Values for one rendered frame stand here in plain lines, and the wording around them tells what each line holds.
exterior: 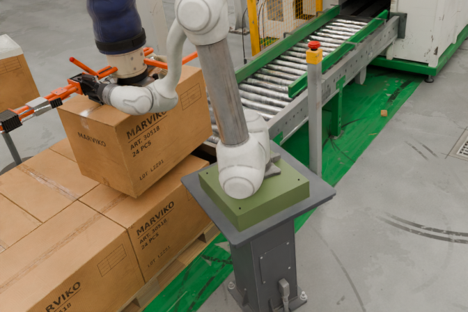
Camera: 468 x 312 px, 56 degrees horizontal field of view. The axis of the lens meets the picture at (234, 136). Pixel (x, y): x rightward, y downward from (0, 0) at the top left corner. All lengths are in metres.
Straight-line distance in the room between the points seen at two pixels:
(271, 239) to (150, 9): 2.09
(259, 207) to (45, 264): 1.00
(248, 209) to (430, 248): 1.35
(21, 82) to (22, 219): 1.21
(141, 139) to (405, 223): 1.65
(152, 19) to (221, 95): 2.14
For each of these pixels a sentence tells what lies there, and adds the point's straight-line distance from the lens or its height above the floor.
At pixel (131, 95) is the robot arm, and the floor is 1.24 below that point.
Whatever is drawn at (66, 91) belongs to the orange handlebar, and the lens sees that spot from 1.96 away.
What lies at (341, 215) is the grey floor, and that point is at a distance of 2.85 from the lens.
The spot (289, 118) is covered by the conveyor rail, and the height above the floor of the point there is 0.54.
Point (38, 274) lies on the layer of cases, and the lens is 2.15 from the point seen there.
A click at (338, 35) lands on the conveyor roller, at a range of 3.92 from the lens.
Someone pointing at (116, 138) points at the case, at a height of 1.00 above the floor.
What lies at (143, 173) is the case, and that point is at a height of 0.76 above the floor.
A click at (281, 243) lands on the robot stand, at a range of 2.06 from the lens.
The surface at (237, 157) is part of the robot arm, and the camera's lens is 1.49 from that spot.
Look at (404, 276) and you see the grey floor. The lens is 2.58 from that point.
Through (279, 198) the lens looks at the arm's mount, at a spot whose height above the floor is 0.82.
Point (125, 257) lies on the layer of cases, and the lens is 2.24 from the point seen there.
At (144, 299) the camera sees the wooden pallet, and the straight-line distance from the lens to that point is 2.50.
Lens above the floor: 1.97
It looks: 33 degrees down
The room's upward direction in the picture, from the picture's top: 8 degrees counter-clockwise
